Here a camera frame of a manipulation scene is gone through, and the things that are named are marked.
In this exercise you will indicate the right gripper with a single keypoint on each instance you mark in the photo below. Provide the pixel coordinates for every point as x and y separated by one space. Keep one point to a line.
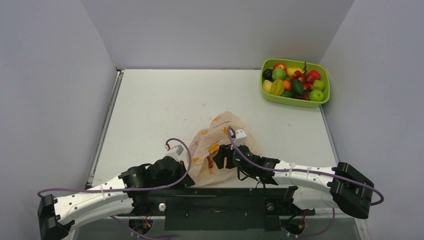
227 157

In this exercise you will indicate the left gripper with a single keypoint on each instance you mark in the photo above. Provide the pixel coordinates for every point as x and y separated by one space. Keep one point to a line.
188 182

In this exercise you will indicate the translucent orange plastic bag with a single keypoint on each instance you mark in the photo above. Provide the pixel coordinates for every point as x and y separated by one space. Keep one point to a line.
205 145

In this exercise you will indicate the dark green avocado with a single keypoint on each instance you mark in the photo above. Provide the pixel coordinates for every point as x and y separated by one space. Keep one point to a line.
297 87

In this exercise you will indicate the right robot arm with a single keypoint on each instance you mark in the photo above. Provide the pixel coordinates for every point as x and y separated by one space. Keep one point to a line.
339 187

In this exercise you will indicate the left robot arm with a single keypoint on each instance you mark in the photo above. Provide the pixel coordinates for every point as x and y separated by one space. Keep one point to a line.
123 194

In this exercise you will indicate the yellow lemon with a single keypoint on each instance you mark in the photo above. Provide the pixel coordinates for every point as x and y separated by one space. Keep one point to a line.
267 86

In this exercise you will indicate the green lime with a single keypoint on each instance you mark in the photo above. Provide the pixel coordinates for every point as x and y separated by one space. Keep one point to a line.
287 94

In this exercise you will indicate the orange fruit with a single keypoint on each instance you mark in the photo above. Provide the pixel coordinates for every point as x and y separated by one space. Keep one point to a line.
287 85

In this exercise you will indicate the green guava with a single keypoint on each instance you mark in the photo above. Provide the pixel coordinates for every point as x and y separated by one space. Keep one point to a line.
278 74

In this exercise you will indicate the green plastic fruit tray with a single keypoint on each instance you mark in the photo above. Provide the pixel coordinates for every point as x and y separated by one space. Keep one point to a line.
269 63

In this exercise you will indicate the red apple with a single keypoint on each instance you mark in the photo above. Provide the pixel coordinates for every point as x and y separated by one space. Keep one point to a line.
280 66

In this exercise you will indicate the yellow banana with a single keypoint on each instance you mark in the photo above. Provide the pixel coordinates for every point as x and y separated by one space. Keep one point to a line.
291 71

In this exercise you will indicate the red grape bunch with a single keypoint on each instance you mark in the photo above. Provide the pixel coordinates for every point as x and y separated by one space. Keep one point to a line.
307 83

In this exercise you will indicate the green apple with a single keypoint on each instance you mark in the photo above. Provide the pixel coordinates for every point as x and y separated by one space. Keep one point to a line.
319 85

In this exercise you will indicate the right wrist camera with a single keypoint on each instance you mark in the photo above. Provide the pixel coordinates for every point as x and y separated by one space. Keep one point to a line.
238 137

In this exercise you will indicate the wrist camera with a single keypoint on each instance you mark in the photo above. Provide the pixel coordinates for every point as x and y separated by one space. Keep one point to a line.
238 137
175 152

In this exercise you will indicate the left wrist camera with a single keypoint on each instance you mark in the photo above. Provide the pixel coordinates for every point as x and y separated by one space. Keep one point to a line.
175 152

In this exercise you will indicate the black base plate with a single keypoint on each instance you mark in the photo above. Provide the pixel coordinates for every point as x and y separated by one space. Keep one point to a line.
218 209

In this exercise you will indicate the aluminium table rail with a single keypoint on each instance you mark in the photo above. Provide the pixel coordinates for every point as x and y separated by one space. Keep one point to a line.
104 129

